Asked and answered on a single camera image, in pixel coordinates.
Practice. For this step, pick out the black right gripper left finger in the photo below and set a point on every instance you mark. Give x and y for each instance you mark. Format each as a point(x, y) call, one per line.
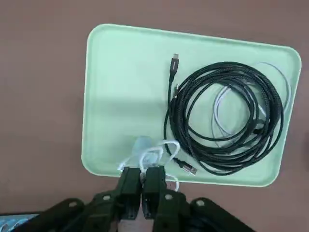
point(128, 193)

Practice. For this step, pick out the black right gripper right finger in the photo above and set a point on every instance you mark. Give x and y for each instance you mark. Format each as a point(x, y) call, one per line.
point(157, 193)

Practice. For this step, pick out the light green tray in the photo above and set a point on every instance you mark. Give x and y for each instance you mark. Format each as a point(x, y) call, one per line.
point(125, 84)

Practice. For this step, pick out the light blue plastic basket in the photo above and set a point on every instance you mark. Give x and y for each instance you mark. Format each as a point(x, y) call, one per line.
point(12, 223)

